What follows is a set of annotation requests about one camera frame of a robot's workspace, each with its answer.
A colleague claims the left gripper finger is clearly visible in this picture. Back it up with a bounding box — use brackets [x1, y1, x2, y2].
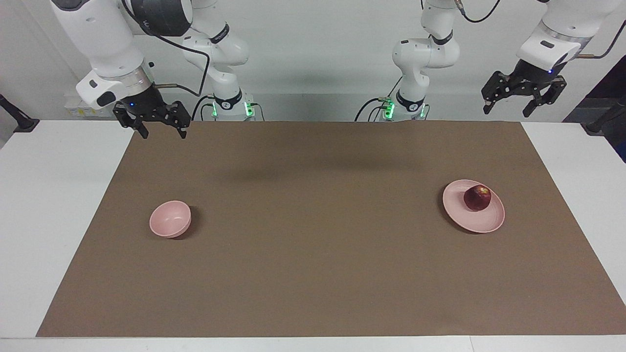
[482, 71, 512, 115]
[522, 77, 568, 118]

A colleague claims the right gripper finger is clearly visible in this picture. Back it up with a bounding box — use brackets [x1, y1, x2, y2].
[113, 104, 149, 139]
[165, 101, 191, 139]

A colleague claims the dark red apple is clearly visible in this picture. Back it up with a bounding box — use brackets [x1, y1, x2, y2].
[463, 184, 492, 212]

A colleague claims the pink bowl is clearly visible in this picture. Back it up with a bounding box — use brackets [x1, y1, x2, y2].
[149, 200, 192, 239]

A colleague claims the pink plate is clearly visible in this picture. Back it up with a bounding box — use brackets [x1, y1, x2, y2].
[443, 179, 505, 234]

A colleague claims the dark furniture piece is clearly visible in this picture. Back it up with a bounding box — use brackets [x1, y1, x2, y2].
[562, 56, 626, 163]

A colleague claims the brown table mat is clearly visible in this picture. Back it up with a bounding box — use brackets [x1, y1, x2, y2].
[36, 121, 626, 338]

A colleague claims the black base cable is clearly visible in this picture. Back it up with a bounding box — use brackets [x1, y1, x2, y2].
[355, 76, 406, 122]
[191, 95, 216, 121]

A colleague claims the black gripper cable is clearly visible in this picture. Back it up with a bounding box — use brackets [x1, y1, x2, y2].
[452, 0, 626, 59]
[120, 0, 211, 97]

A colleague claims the black clamp mount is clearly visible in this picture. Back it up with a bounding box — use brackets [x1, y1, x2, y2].
[581, 95, 626, 136]
[0, 93, 40, 133]

